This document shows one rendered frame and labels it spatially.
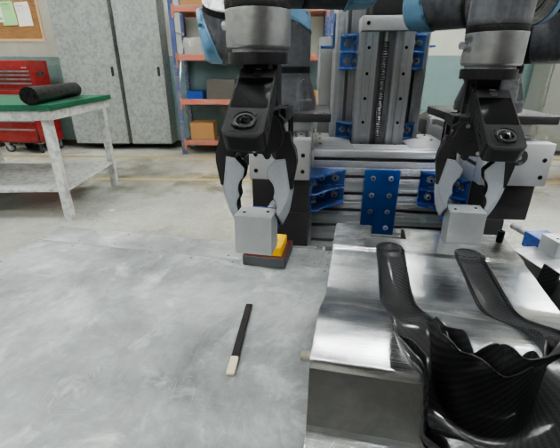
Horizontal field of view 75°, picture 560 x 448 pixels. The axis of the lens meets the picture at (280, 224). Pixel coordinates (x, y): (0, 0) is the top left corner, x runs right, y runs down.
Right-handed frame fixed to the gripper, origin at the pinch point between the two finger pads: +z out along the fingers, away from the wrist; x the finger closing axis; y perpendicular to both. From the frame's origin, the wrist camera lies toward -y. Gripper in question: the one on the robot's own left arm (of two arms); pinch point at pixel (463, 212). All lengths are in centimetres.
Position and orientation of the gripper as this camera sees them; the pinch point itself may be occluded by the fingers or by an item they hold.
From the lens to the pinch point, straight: 62.3
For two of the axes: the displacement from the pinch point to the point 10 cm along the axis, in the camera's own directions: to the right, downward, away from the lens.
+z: 0.0, 9.2, 3.9
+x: -9.8, -0.8, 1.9
